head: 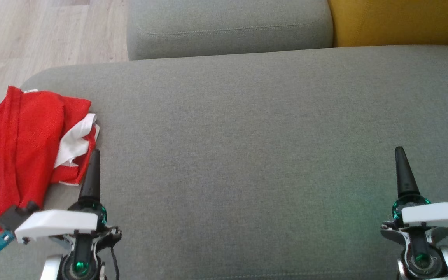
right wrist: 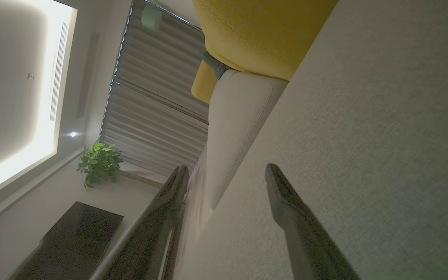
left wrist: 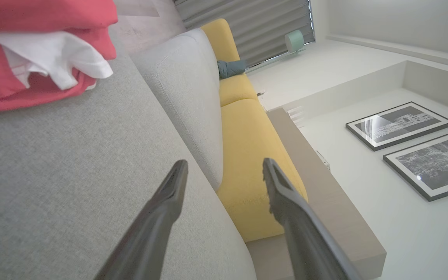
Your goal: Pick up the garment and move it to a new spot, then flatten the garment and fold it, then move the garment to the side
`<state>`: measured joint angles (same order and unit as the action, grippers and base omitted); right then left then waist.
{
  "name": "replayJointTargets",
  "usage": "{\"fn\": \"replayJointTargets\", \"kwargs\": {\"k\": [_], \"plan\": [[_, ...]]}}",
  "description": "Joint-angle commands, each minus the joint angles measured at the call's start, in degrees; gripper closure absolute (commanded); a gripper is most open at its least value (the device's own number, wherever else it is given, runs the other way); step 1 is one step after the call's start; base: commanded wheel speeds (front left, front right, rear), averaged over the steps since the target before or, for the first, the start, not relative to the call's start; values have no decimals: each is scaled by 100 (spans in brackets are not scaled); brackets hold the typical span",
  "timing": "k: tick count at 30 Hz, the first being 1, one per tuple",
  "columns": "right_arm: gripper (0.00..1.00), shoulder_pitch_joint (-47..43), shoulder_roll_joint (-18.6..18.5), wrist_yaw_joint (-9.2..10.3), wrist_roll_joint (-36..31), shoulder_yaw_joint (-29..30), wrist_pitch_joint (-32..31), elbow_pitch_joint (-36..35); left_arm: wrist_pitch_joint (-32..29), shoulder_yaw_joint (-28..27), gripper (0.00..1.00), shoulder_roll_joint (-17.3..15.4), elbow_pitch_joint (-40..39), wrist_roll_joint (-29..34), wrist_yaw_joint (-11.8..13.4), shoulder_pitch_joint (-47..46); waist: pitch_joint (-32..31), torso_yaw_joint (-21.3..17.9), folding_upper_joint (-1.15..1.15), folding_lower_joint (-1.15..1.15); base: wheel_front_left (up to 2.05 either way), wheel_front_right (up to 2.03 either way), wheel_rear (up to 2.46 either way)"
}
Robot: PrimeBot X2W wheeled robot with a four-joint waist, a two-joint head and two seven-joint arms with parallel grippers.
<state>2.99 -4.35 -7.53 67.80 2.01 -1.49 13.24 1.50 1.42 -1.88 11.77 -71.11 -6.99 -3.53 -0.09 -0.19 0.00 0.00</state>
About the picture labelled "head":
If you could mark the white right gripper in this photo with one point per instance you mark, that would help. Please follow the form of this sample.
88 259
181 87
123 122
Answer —
438 216

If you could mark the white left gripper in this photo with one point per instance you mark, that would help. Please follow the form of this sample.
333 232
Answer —
56 223

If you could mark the red polo shirt white collar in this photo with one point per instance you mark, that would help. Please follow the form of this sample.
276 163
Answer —
21 147

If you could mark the yellow sofa backrest cushion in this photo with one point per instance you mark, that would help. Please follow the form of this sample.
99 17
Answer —
395 21

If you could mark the large grey sofa chaise cushion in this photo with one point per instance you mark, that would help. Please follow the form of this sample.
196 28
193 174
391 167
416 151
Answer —
247 155

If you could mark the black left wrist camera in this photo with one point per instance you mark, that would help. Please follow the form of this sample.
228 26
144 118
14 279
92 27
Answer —
14 216

